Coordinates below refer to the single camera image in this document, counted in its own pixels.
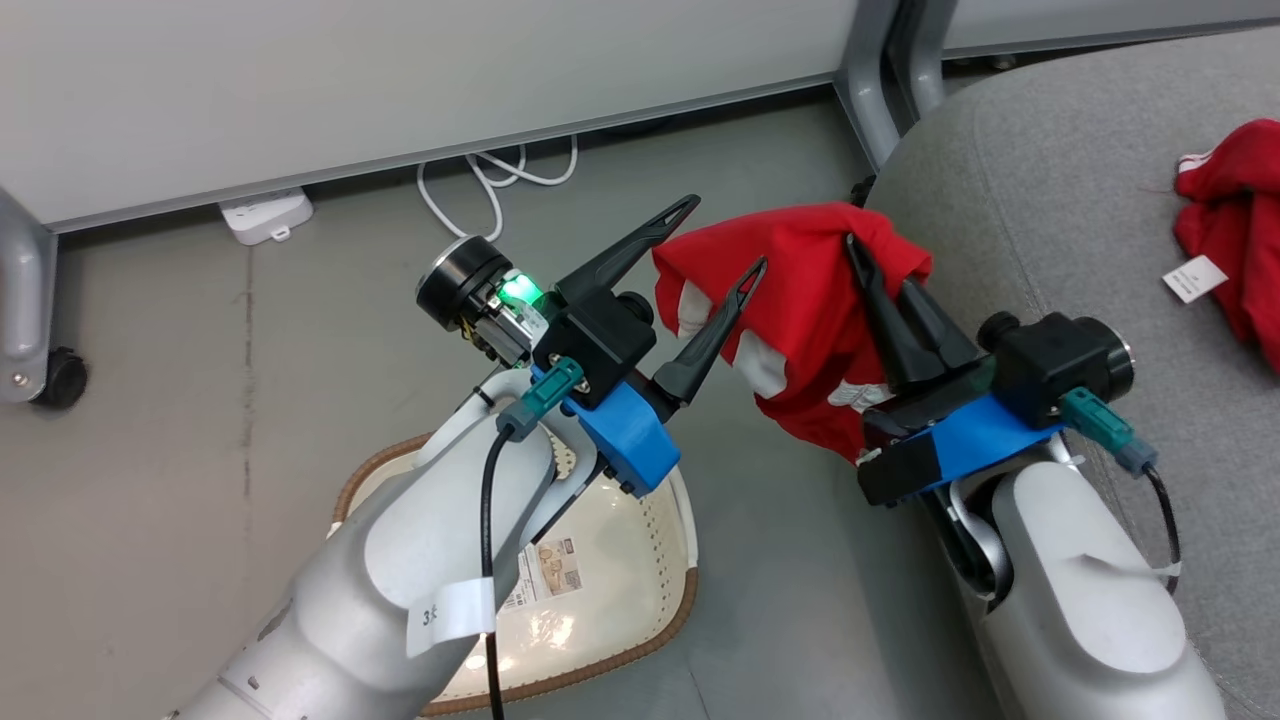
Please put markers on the right gripper body blue mount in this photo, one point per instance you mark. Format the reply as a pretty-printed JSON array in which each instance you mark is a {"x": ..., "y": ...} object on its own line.
[{"x": 960, "y": 440}]

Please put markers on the left gripper body blue mount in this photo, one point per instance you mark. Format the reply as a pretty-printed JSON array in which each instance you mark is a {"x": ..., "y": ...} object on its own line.
[{"x": 630, "y": 440}]

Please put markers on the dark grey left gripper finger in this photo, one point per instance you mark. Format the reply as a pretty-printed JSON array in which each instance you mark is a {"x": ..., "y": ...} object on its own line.
[
  {"x": 625, "y": 255},
  {"x": 710, "y": 335}
]

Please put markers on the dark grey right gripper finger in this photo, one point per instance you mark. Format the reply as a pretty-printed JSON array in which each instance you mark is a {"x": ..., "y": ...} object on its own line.
[
  {"x": 945, "y": 335},
  {"x": 890, "y": 320}
]

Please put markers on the red garment with white stripes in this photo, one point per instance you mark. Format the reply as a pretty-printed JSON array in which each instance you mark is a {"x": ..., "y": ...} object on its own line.
[
  {"x": 800, "y": 300},
  {"x": 1245, "y": 210}
]

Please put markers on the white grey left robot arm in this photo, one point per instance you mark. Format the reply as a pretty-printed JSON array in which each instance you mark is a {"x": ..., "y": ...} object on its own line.
[{"x": 380, "y": 580}]

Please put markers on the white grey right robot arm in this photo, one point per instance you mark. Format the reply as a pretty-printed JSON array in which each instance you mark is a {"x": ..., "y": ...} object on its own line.
[{"x": 1080, "y": 600}]

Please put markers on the grey fabric sofa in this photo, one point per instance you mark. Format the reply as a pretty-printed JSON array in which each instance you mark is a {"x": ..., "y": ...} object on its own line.
[{"x": 1050, "y": 200}]

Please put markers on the cream plastic laundry basket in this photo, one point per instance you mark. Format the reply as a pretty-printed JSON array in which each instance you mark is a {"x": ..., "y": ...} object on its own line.
[{"x": 610, "y": 600}]

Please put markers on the wide white partition panel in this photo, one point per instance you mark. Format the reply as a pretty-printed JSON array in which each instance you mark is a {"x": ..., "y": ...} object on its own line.
[{"x": 350, "y": 80}]

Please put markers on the narrow white partition panel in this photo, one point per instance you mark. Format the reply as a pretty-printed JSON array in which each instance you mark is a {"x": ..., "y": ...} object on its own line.
[{"x": 1100, "y": 20}]

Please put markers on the white power strip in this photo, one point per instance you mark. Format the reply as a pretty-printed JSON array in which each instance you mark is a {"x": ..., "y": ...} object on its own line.
[{"x": 265, "y": 215}]

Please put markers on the black caster wheel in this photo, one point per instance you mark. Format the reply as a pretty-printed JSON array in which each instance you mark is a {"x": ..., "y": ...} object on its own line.
[{"x": 62, "y": 378}]

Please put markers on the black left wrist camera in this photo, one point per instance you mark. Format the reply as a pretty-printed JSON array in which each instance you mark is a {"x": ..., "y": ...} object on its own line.
[{"x": 595, "y": 345}]

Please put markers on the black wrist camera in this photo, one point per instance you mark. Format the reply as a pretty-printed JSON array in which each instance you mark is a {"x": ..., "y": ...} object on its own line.
[
  {"x": 1050, "y": 365},
  {"x": 595, "y": 345}
]

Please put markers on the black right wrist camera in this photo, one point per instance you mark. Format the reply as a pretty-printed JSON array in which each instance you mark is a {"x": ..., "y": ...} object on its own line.
[{"x": 1050, "y": 365}]

